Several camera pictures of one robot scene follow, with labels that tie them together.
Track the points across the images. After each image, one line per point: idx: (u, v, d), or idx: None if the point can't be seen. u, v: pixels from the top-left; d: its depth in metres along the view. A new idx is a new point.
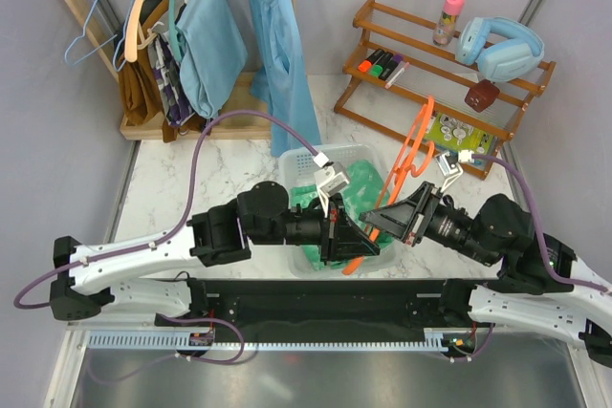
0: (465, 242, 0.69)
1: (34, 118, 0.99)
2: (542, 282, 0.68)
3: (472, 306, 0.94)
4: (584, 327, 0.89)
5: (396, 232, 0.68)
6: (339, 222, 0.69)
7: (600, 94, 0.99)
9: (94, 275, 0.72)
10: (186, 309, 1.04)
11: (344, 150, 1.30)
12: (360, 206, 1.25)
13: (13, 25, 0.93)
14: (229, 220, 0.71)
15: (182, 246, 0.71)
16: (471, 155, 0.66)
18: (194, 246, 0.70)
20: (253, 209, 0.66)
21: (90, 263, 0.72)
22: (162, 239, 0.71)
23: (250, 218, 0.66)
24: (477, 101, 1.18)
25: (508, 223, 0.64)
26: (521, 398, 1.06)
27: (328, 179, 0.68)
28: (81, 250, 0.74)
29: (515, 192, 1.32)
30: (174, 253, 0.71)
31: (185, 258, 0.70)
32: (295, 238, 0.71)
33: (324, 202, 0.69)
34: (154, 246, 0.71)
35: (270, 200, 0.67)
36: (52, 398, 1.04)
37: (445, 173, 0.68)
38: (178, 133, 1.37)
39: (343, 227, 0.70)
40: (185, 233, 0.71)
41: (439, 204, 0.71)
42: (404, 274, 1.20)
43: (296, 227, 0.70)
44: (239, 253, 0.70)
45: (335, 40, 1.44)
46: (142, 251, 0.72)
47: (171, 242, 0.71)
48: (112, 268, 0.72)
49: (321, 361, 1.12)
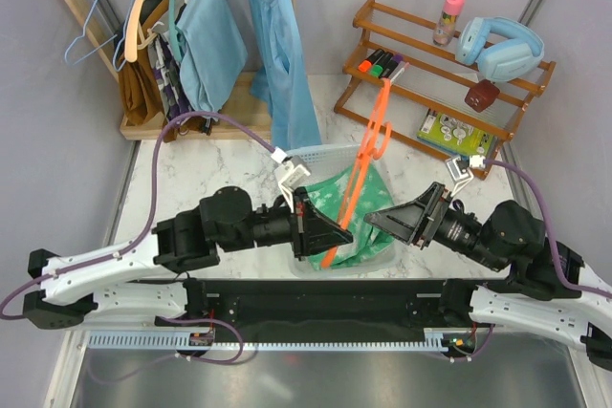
0: (473, 246, 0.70)
1: (33, 118, 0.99)
2: (551, 288, 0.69)
3: (472, 307, 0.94)
4: (586, 331, 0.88)
5: (404, 236, 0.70)
6: (307, 216, 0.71)
7: (600, 95, 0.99)
9: (62, 288, 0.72)
10: (182, 311, 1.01)
11: (344, 150, 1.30)
12: (360, 206, 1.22)
13: (13, 25, 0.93)
14: (195, 225, 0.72)
15: (146, 254, 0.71)
16: (483, 160, 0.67)
18: (159, 254, 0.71)
20: (215, 215, 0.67)
21: (58, 275, 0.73)
22: (126, 248, 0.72)
23: (212, 225, 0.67)
24: (477, 101, 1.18)
25: (519, 229, 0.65)
26: (521, 398, 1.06)
27: (288, 173, 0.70)
28: (51, 265, 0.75)
29: (515, 191, 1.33)
30: (141, 262, 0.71)
31: (150, 267, 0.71)
32: (266, 239, 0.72)
33: (289, 196, 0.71)
34: (119, 256, 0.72)
35: (231, 206, 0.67)
36: (52, 398, 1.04)
37: (455, 178, 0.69)
38: (178, 133, 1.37)
39: (313, 222, 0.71)
40: (150, 242, 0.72)
41: (450, 209, 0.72)
42: (404, 274, 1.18)
43: (265, 227, 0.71)
44: (207, 260, 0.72)
45: (335, 40, 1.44)
46: (108, 262, 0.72)
47: (137, 251, 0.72)
48: (80, 280, 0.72)
49: (321, 361, 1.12)
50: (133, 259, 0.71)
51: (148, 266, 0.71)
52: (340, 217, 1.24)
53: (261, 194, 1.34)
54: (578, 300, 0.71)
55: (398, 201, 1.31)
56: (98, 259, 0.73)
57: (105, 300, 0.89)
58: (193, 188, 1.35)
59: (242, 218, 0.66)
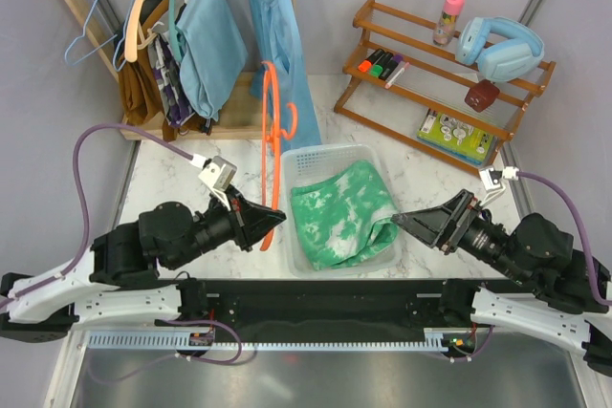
0: (497, 258, 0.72)
1: (33, 117, 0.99)
2: (580, 301, 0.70)
3: (476, 309, 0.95)
4: (588, 336, 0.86)
5: (427, 239, 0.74)
6: (244, 212, 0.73)
7: (600, 95, 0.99)
9: (22, 309, 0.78)
10: (175, 311, 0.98)
11: (344, 151, 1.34)
12: (360, 206, 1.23)
13: (13, 26, 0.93)
14: (133, 238, 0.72)
15: (83, 273, 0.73)
16: (516, 171, 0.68)
18: (94, 272, 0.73)
20: (154, 229, 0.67)
21: (20, 297, 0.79)
22: (67, 269, 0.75)
23: (151, 240, 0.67)
24: (477, 102, 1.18)
25: (545, 244, 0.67)
26: (521, 398, 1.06)
27: (216, 175, 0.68)
28: (18, 286, 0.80)
29: (517, 193, 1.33)
30: (78, 280, 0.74)
31: (87, 284, 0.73)
32: (208, 244, 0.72)
33: (224, 196, 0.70)
34: (61, 276, 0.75)
35: (170, 219, 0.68)
36: (52, 399, 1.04)
37: (487, 187, 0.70)
38: (178, 133, 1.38)
39: (253, 217, 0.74)
40: (86, 260, 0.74)
41: (478, 218, 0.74)
42: (404, 274, 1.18)
43: (207, 231, 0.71)
44: (144, 275, 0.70)
45: (335, 40, 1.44)
46: (53, 283, 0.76)
47: (76, 270, 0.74)
48: (34, 300, 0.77)
49: (321, 361, 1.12)
50: (73, 278, 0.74)
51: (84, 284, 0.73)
52: (340, 217, 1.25)
53: (262, 195, 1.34)
54: (604, 313, 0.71)
55: (399, 201, 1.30)
56: (45, 281, 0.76)
57: (86, 312, 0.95)
58: (193, 188, 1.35)
59: (180, 230, 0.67)
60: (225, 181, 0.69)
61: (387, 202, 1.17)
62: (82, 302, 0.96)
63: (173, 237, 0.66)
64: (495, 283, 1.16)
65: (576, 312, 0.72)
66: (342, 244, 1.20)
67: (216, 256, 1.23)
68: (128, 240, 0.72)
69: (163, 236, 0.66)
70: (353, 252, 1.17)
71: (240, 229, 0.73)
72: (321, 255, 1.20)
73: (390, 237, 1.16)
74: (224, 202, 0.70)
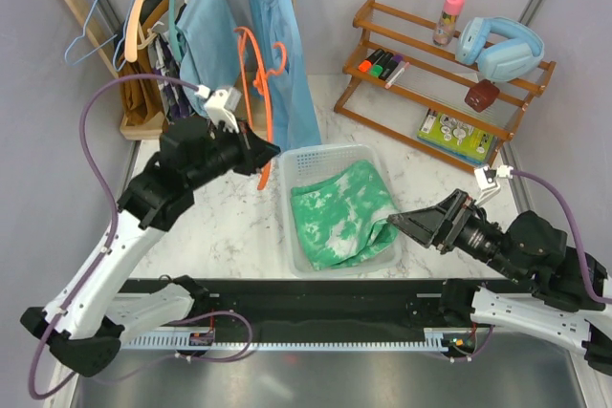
0: (493, 256, 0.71)
1: (34, 117, 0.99)
2: (578, 299, 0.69)
3: (475, 308, 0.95)
4: (588, 335, 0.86)
5: (423, 238, 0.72)
6: (252, 136, 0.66)
7: (601, 94, 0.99)
9: (78, 315, 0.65)
10: (191, 299, 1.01)
11: (344, 151, 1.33)
12: (360, 206, 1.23)
13: (13, 26, 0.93)
14: (158, 176, 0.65)
15: (130, 227, 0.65)
16: (511, 170, 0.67)
18: (142, 221, 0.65)
20: (165, 143, 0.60)
21: (67, 308, 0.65)
22: (109, 239, 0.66)
23: (182, 153, 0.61)
24: (477, 102, 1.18)
25: (537, 240, 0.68)
26: (521, 398, 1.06)
27: (225, 97, 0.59)
28: (51, 305, 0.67)
29: (517, 192, 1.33)
30: (129, 239, 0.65)
31: (142, 236, 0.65)
32: (219, 169, 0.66)
33: (233, 118, 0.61)
34: (108, 248, 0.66)
35: (177, 129, 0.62)
36: (52, 398, 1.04)
37: (482, 186, 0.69)
38: None
39: (262, 146, 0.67)
40: (124, 219, 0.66)
41: (473, 217, 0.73)
42: (404, 274, 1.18)
43: (220, 157, 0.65)
44: (185, 200, 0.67)
45: (335, 40, 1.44)
46: (103, 261, 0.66)
47: (120, 234, 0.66)
48: (91, 295, 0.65)
49: (320, 361, 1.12)
50: (122, 241, 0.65)
51: (138, 236, 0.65)
52: (341, 217, 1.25)
53: (262, 194, 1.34)
54: (601, 311, 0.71)
55: (399, 201, 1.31)
56: (92, 266, 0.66)
57: (125, 320, 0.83)
58: None
59: (192, 139, 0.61)
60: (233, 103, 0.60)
61: (387, 202, 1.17)
62: (115, 313, 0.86)
63: (185, 144, 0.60)
64: (495, 284, 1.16)
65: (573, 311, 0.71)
66: (342, 245, 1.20)
67: (216, 256, 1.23)
68: (147, 179, 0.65)
69: (175, 146, 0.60)
70: (353, 252, 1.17)
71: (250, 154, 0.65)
72: (321, 255, 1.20)
73: (390, 237, 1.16)
74: (232, 124, 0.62)
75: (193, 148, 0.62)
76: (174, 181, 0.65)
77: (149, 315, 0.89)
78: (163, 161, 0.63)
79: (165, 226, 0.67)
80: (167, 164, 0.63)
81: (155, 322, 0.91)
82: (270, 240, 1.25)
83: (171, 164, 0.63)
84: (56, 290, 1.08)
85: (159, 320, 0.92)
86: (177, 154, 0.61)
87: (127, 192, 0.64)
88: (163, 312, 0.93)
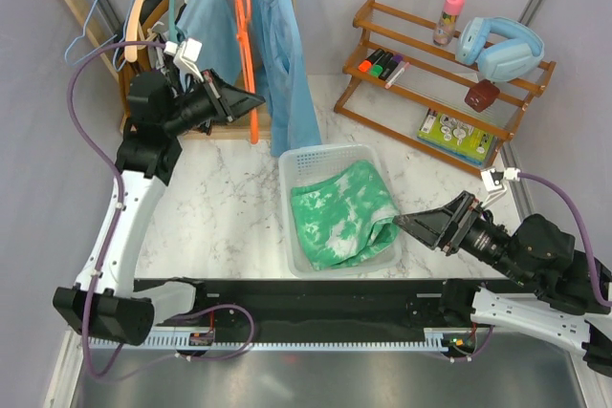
0: (499, 259, 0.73)
1: (34, 116, 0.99)
2: (583, 303, 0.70)
3: (476, 309, 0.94)
4: (587, 337, 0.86)
5: (429, 241, 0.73)
6: (219, 83, 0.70)
7: (601, 94, 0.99)
9: (114, 271, 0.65)
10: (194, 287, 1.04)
11: (344, 150, 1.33)
12: (360, 206, 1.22)
13: (13, 26, 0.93)
14: (140, 137, 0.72)
15: (138, 181, 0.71)
16: (518, 173, 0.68)
18: (147, 173, 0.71)
20: (134, 101, 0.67)
21: (101, 269, 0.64)
22: (120, 195, 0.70)
23: (148, 108, 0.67)
24: (477, 101, 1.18)
25: (546, 244, 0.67)
26: (521, 398, 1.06)
27: (182, 46, 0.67)
28: (80, 278, 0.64)
29: (517, 194, 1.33)
30: (141, 190, 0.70)
31: (151, 185, 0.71)
32: (191, 121, 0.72)
33: (194, 66, 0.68)
34: (122, 204, 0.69)
35: (141, 85, 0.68)
36: (52, 398, 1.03)
37: (489, 189, 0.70)
38: None
39: (231, 94, 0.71)
40: (128, 177, 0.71)
41: (479, 219, 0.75)
42: (404, 274, 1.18)
43: (189, 109, 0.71)
44: (174, 148, 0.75)
45: (335, 40, 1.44)
46: (122, 217, 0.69)
47: (130, 190, 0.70)
48: (120, 250, 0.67)
49: (320, 361, 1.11)
50: (135, 193, 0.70)
51: (148, 184, 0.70)
52: (340, 217, 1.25)
53: (262, 194, 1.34)
54: (606, 313, 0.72)
55: (399, 201, 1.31)
56: (112, 226, 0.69)
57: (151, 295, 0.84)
58: (193, 189, 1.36)
59: (157, 92, 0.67)
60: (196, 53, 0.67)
61: (387, 202, 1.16)
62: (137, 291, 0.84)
63: (152, 97, 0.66)
64: (495, 284, 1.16)
65: (579, 313, 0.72)
66: (342, 245, 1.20)
67: (216, 256, 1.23)
68: (134, 142, 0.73)
69: (143, 101, 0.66)
70: (353, 253, 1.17)
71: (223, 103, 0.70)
72: (321, 256, 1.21)
73: (390, 237, 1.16)
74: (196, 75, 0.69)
75: (162, 100, 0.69)
76: (158, 138, 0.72)
77: (168, 299, 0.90)
78: (139, 121, 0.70)
79: (166, 179, 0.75)
80: (144, 123, 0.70)
81: (173, 308, 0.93)
82: (271, 240, 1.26)
83: (148, 122, 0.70)
84: None
85: (176, 306, 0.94)
86: (149, 109, 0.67)
87: (121, 157, 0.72)
88: (175, 298, 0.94)
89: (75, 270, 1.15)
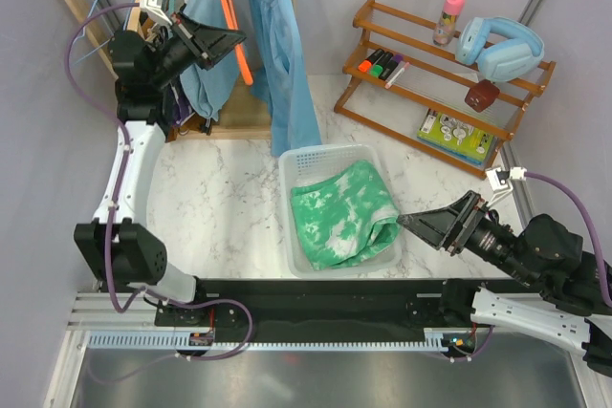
0: (505, 259, 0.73)
1: (33, 116, 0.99)
2: (589, 304, 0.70)
3: (476, 309, 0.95)
4: (588, 336, 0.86)
5: (434, 240, 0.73)
6: (189, 24, 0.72)
7: (601, 93, 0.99)
9: (130, 204, 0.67)
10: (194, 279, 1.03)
11: (344, 150, 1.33)
12: (360, 206, 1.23)
13: (13, 26, 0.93)
14: (132, 93, 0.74)
15: (142, 127, 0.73)
16: (524, 172, 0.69)
18: (149, 122, 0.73)
20: (120, 67, 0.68)
21: (118, 203, 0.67)
22: (126, 139, 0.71)
23: (132, 69, 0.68)
24: (477, 102, 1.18)
25: (554, 245, 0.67)
26: (520, 398, 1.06)
27: None
28: (98, 212, 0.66)
29: (517, 194, 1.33)
30: (144, 134, 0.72)
31: (154, 131, 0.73)
32: (174, 71, 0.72)
33: (162, 13, 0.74)
34: (129, 147, 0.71)
35: (120, 50, 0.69)
36: (52, 399, 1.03)
37: (494, 188, 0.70)
38: (178, 133, 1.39)
39: (209, 34, 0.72)
40: (130, 126, 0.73)
41: (486, 219, 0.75)
42: (404, 274, 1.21)
43: (169, 57, 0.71)
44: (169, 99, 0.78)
45: (335, 40, 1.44)
46: (131, 160, 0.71)
47: (135, 134, 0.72)
48: (133, 187, 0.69)
49: (321, 361, 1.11)
50: (142, 136, 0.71)
51: (151, 130, 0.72)
52: (340, 217, 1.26)
53: (262, 195, 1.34)
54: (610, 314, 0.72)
55: (399, 201, 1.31)
56: (121, 167, 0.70)
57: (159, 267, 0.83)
58: (193, 189, 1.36)
59: (138, 53, 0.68)
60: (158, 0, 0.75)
61: (387, 202, 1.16)
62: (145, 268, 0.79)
63: (136, 59, 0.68)
64: (496, 284, 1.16)
65: (586, 314, 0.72)
66: (342, 245, 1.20)
67: (216, 256, 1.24)
68: (128, 100, 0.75)
69: (129, 64, 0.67)
70: (353, 253, 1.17)
71: (197, 42, 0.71)
72: (322, 255, 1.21)
73: (390, 237, 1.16)
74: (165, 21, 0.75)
75: (143, 58, 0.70)
76: (149, 93, 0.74)
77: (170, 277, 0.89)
78: (128, 83, 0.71)
79: (166, 130, 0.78)
80: (132, 83, 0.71)
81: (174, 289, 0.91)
82: (270, 241, 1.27)
83: (138, 82, 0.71)
84: (56, 290, 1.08)
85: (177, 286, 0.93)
86: (135, 71, 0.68)
87: (121, 115, 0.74)
88: (176, 286, 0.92)
89: (76, 269, 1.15)
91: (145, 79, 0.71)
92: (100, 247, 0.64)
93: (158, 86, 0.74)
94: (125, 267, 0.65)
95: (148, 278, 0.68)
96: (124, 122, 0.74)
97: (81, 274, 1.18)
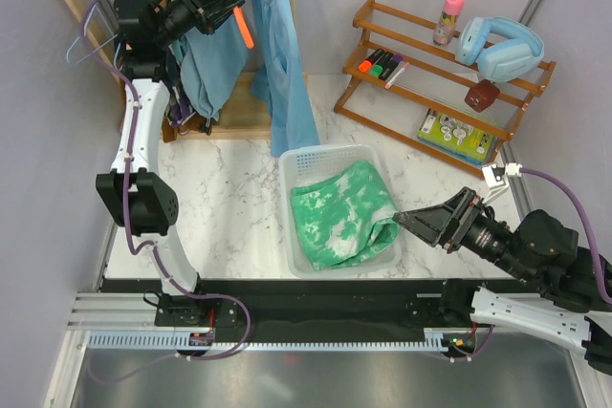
0: (501, 255, 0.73)
1: (33, 115, 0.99)
2: (587, 300, 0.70)
3: (475, 308, 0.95)
4: (588, 334, 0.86)
5: (429, 237, 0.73)
6: None
7: (601, 92, 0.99)
9: (144, 155, 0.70)
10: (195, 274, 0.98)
11: (344, 150, 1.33)
12: (360, 206, 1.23)
13: (13, 25, 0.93)
14: (138, 51, 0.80)
15: (147, 85, 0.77)
16: (519, 168, 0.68)
18: (154, 78, 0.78)
20: (124, 24, 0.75)
21: (133, 152, 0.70)
22: (135, 95, 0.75)
23: (138, 26, 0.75)
24: (477, 102, 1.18)
25: (549, 240, 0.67)
26: (520, 397, 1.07)
27: None
28: (115, 163, 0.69)
29: (517, 194, 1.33)
30: (152, 92, 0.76)
31: (157, 87, 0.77)
32: (174, 32, 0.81)
33: None
34: (138, 103, 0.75)
35: (126, 9, 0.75)
36: (52, 399, 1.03)
37: (491, 185, 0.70)
38: (178, 133, 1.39)
39: None
40: (136, 83, 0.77)
41: (481, 215, 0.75)
42: (404, 274, 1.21)
43: (171, 20, 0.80)
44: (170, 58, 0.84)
45: (335, 40, 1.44)
46: (141, 115, 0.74)
47: (142, 92, 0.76)
48: (147, 139, 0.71)
49: (321, 361, 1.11)
50: (149, 94, 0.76)
51: (158, 87, 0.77)
52: (340, 217, 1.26)
53: (262, 194, 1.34)
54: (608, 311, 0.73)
55: (399, 201, 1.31)
56: (133, 121, 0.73)
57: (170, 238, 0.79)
58: (193, 188, 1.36)
59: (142, 10, 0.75)
60: None
61: (387, 202, 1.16)
62: (160, 238, 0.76)
63: (141, 17, 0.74)
64: (495, 287, 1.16)
65: (584, 311, 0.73)
66: (342, 244, 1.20)
67: (216, 256, 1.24)
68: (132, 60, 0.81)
69: (134, 21, 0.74)
70: (353, 253, 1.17)
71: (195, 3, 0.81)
72: (322, 255, 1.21)
73: (390, 237, 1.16)
74: None
75: (147, 18, 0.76)
76: (152, 52, 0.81)
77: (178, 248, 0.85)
78: (133, 41, 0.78)
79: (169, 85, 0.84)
80: (136, 41, 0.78)
81: (181, 265, 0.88)
82: (270, 241, 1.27)
83: (142, 39, 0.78)
84: (56, 290, 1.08)
85: (183, 265, 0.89)
86: (139, 28, 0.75)
87: (128, 72, 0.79)
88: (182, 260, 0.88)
89: (75, 270, 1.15)
91: (149, 37, 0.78)
92: (120, 195, 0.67)
93: (161, 45, 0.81)
94: (142, 212, 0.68)
95: (163, 224, 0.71)
96: (131, 80, 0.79)
97: (81, 275, 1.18)
